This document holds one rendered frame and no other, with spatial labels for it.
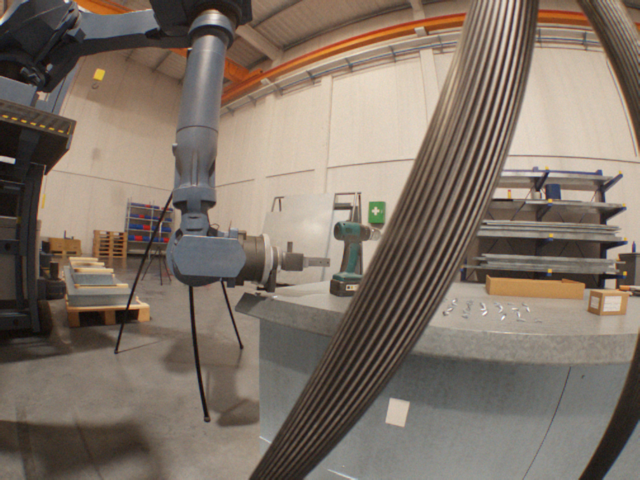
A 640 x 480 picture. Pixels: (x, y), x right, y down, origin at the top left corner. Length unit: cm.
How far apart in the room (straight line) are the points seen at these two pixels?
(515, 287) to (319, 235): 293
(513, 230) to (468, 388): 391
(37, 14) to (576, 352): 214
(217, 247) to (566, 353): 79
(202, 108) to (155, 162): 1115
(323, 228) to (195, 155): 306
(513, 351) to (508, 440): 27
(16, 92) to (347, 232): 160
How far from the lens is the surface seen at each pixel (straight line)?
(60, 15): 176
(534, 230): 451
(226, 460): 110
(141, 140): 1189
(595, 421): 82
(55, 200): 1093
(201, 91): 79
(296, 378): 80
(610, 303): 89
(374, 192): 591
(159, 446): 118
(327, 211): 371
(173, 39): 133
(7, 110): 141
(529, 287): 113
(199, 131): 73
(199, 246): 64
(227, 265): 64
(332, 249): 355
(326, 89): 765
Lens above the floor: 79
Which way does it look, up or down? 2 degrees up
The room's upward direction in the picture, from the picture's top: 4 degrees clockwise
